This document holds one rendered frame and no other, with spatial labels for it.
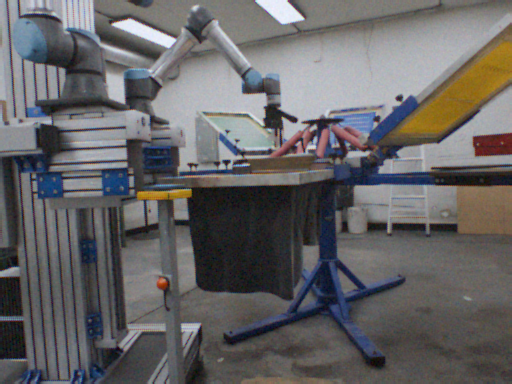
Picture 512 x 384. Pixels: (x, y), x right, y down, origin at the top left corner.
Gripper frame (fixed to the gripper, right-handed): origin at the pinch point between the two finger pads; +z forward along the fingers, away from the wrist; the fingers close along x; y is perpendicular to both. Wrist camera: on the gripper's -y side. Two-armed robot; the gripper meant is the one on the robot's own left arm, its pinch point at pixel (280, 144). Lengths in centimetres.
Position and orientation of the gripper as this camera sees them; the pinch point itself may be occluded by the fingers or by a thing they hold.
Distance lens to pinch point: 197.9
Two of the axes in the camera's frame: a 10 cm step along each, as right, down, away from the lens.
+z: 0.6, 10.0, 0.5
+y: -9.1, 0.4, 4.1
